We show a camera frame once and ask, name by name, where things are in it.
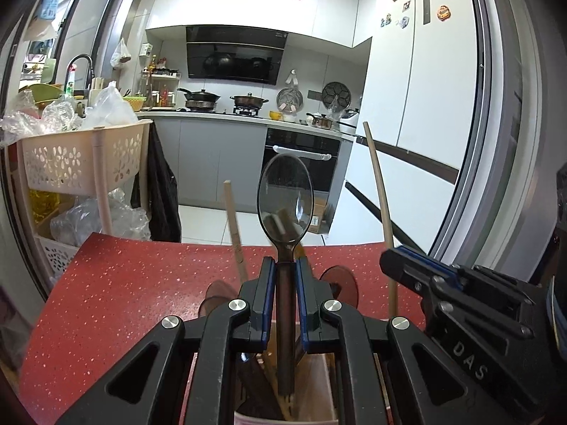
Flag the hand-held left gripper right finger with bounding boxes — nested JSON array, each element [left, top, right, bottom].
[[295, 256, 511, 425]]

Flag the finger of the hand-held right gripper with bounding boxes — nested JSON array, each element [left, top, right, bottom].
[[393, 245, 458, 278], [380, 249, 444, 307]]

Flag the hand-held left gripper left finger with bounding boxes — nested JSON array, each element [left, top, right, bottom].
[[54, 256, 277, 425]]

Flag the dark translucent plastic spoon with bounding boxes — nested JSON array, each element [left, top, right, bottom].
[[256, 153, 315, 401]]

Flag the flower patterned wooden chopstick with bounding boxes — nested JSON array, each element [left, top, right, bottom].
[[222, 180, 248, 284]]

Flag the plain wooden chopstick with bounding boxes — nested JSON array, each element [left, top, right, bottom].
[[363, 121, 399, 320]]

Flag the translucent plastic utensil cup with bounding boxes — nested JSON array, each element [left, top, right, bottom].
[[232, 351, 344, 425]]

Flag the brown translucent plastic spoon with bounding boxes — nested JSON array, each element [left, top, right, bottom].
[[318, 265, 360, 309], [198, 280, 238, 318]]

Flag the cardboard box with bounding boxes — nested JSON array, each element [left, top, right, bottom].
[[305, 198, 331, 235]]

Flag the built-in black oven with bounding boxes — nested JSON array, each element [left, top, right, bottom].
[[264, 127, 342, 194]]

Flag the black hanging bag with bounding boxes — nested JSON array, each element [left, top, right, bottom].
[[130, 120, 183, 244]]

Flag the grey base cabinets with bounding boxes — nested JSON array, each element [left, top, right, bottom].
[[136, 112, 269, 210]]

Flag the white rice cooker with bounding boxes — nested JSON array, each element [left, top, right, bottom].
[[338, 108, 361, 136]]

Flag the white refrigerator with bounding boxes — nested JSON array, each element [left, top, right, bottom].
[[336, 0, 484, 254]]

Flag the crumpled clear plastic bag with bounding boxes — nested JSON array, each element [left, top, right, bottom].
[[49, 187, 152, 249]]

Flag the dark round baking tray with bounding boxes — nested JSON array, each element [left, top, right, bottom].
[[321, 80, 352, 106]]

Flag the steel cooking pot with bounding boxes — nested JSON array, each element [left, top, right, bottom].
[[229, 92, 270, 112]]

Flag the round metal steamer rack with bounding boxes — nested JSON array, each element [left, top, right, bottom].
[[276, 87, 305, 114]]

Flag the black wok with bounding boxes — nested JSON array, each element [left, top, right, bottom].
[[176, 89, 221, 109]]

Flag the metal spice rack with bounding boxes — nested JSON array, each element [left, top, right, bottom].
[[140, 66, 180, 109]]

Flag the yellow oil bottle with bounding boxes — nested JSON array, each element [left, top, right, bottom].
[[28, 188, 61, 223]]

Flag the black range hood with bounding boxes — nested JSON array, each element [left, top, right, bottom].
[[185, 25, 290, 86]]

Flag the pile of clear plastic bags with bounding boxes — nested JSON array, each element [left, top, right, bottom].
[[0, 83, 141, 143]]

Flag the white plastic basket trolley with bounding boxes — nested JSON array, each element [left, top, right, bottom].
[[17, 119, 154, 285]]

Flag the white hanging plastic bag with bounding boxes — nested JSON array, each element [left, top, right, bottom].
[[109, 37, 133, 70]]

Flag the green plastic basin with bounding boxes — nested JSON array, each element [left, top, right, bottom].
[[18, 83, 63, 108]]

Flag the black kitchen faucet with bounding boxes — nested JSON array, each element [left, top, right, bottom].
[[66, 53, 95, 95]]

